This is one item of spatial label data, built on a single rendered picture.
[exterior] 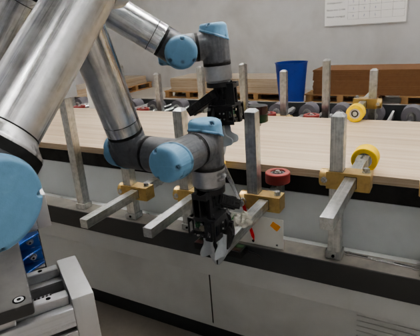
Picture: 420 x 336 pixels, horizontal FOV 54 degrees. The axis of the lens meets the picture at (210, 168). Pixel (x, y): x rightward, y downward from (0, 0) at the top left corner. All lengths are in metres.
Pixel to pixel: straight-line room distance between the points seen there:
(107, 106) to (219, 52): 0.40
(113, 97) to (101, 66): 0.06
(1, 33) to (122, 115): 0.44
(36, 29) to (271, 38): 8.46
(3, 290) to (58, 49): 0.34
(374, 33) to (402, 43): 0.51
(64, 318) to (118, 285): 1.52
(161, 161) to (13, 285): 0.32
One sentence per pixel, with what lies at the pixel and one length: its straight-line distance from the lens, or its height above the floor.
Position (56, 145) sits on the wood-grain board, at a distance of 2.06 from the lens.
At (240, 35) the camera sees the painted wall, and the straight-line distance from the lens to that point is 9.25.
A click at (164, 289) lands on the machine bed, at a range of 2.03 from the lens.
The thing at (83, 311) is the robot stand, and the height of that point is 0.97.
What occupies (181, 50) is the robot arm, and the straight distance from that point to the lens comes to 0.97.
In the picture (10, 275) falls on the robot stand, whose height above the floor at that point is 1.04.
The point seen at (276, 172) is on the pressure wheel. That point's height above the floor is 0.91.
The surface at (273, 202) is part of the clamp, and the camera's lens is 1.26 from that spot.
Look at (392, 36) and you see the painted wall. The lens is 8.33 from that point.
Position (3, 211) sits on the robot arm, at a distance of 0.50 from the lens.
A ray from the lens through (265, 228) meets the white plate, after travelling 1.31.
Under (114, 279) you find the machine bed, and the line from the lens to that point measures 2.21.
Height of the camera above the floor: 1.37
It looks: 19 degrees down
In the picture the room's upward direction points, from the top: 4 degrees counter-clockwise
